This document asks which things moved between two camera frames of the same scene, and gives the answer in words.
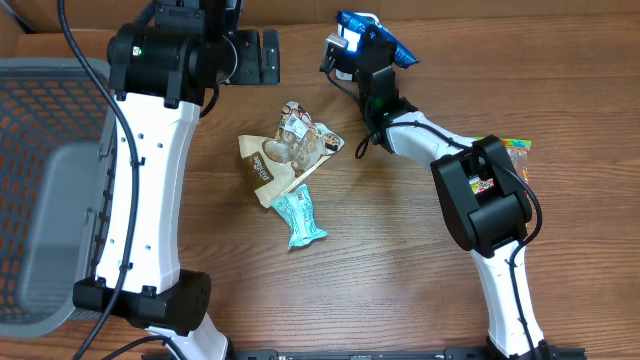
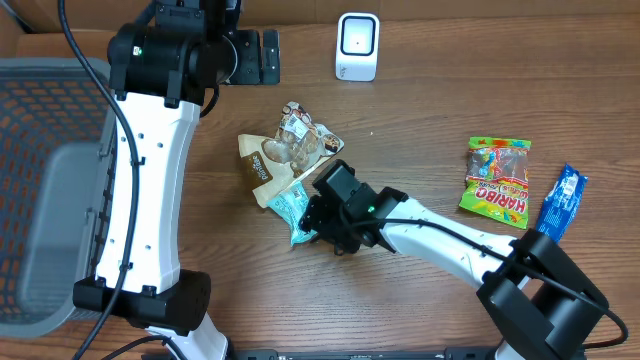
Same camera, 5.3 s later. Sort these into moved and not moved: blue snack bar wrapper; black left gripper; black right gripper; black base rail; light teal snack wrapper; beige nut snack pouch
Moved: black right gripper; blue snack bar wrapper
Not moved: black base rail; black left gripper; beige nut snack pouch; light teal snack wrapper
